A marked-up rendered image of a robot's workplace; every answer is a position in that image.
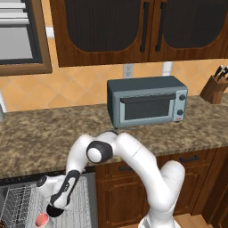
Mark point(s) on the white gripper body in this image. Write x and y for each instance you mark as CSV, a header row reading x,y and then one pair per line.
x,y
52,182

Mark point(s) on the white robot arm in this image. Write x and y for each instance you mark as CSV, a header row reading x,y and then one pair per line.
x,y
139,160

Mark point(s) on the dishwasher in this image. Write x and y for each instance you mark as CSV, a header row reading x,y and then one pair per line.
x,y
86,201

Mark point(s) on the pink cup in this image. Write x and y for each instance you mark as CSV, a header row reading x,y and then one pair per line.
x,y
42,220

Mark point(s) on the brown wooden base cupboard door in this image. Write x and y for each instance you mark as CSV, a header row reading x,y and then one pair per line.
x,y
118,201
194,190

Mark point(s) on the toaster oven glass door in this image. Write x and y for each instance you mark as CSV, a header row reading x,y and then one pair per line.
x,y
147,109

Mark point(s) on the brown wooden drawer front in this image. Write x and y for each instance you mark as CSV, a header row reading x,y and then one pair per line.
x,y
111,171
207,157

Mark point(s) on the silver tap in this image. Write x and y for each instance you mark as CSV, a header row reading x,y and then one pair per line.
x,y
2,107

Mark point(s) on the grey toaster oven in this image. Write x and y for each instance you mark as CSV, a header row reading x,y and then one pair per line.
x,y
142,86

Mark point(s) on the black toaster oven knob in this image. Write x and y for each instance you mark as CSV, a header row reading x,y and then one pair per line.
x,y
180,112
182,97

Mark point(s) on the wood-framed window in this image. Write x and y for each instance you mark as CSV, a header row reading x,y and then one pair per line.
x,y
17,41

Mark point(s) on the brown wooden corner cupboard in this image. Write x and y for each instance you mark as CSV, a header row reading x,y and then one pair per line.
x,y
219,190

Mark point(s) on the wooden knife block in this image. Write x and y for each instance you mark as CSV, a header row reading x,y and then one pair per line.
x,y
212,90

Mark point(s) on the white wall socket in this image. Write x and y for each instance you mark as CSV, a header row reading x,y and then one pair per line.
x,y
50,32
128,70
167,69

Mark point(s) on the dark wood wall cupboard door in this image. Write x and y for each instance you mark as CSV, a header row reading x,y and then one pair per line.
x,y
193,53
101,55

